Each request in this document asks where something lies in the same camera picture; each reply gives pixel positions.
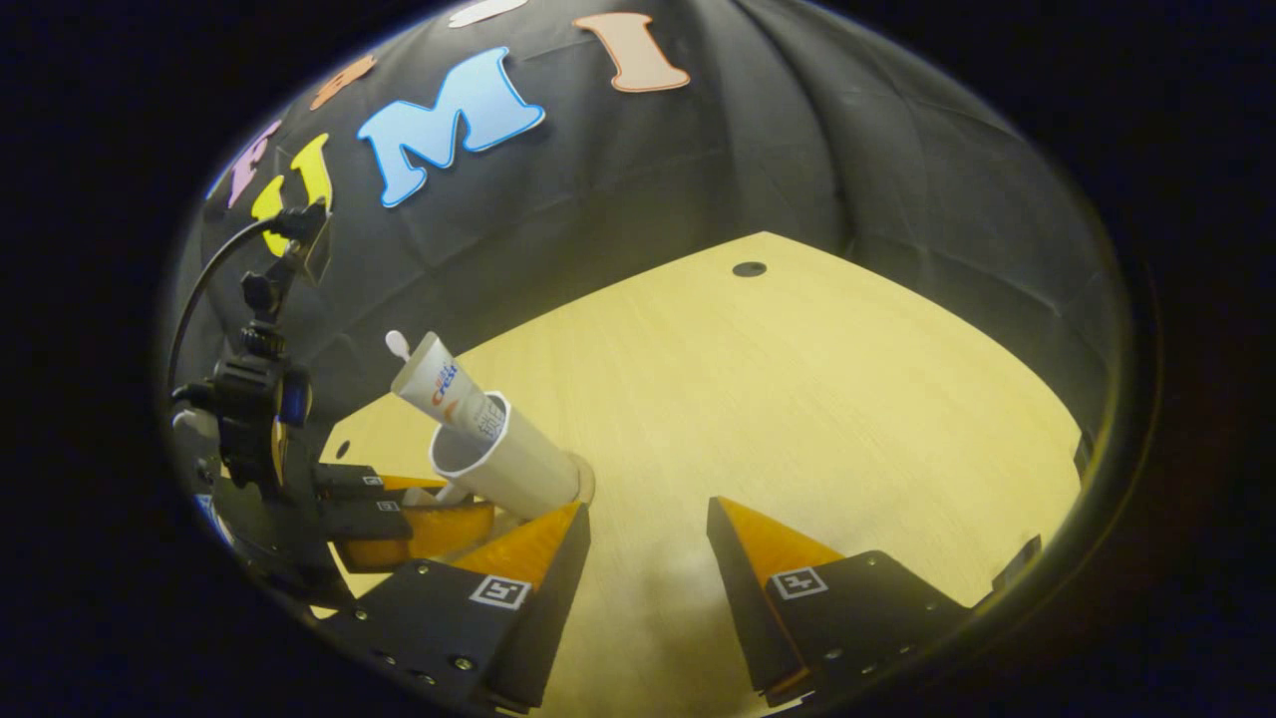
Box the white toothpaste tube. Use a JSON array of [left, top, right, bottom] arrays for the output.
[[391, 332, 509, 442]]

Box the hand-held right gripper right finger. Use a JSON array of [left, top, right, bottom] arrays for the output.
[[706, 496, 976, 709]]

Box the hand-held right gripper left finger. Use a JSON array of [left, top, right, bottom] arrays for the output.
[[317, 502, 592, 715]]

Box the light wooden desktop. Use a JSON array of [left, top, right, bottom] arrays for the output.
[[309, 231, 1083, 718]]

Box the white cup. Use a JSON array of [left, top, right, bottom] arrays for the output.
[[429, 391, 589, 522]]

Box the black cable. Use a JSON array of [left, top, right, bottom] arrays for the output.
[[164, 214, 300, 400]]

